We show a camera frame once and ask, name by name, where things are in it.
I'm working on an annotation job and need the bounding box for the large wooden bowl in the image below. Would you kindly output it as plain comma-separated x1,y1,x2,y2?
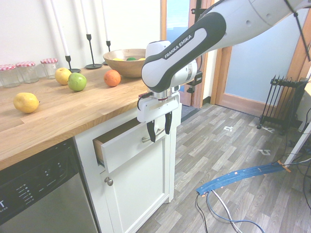
103,49,148,78

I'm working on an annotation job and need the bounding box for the black floor cable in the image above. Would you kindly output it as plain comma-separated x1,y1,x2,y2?
195,193,210,233

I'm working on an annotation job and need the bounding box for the black oil radiator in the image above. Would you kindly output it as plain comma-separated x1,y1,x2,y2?
259,75,307,135

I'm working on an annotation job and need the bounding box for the grey floor cable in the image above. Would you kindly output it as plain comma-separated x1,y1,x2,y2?
211,189,242,233

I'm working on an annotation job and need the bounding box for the dark door mat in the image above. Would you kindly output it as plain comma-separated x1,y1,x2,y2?
179,104,200,120

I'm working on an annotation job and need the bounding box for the yellow apple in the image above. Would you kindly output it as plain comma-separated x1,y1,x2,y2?
54,67,72,86

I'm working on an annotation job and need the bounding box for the yellow pear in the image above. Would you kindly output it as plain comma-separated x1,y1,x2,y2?
13,92,40,114

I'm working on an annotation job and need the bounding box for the glass jar red checked lid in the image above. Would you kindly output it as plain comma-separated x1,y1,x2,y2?
0,64,20,88
16,61,39,84
40,58,59,80

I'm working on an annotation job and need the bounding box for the green apple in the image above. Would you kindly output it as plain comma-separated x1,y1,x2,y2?
67,72,87,92

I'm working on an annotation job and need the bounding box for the blue floor cable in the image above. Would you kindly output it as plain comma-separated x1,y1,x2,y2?
206,189,268,233

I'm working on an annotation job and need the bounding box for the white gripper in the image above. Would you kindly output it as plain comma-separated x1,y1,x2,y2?
137,91,181,143

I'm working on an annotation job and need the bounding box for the stainless steel dishwasher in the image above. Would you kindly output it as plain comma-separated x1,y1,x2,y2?
0,138,99,233

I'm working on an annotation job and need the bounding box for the wide wooden glass door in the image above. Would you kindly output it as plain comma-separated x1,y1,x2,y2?
210,9,311,115

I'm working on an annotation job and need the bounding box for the metal drawer handle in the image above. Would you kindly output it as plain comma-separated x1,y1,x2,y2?
142,128,165,144

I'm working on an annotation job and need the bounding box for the black Ulanzi camera clamp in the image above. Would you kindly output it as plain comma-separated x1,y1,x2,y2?
186,70,204,94

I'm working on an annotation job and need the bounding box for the black stand pole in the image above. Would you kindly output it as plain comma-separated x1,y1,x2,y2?
190,0,207,18

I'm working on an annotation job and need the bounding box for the large white wooden drawer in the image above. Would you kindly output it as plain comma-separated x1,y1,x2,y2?
93,118,171,174

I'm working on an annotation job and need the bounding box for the white table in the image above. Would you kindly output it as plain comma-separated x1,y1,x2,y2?
283,77,311,166

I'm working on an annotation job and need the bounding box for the orange fruit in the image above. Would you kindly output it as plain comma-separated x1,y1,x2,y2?
104,69,121,87

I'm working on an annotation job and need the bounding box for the narrow wooden glass door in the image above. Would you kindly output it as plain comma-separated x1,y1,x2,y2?
160,0,214,109

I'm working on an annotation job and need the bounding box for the black candle holder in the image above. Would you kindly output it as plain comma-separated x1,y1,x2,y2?
102,40,112,66
64,55,81,73
85,33,103,70

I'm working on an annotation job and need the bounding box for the tall white candle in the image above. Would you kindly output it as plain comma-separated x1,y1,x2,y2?
101,0,110,42
50,0,70,57
80,0,92,35

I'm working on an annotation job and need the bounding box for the blue floor cable cover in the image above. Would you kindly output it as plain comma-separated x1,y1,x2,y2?
195,161,292,197

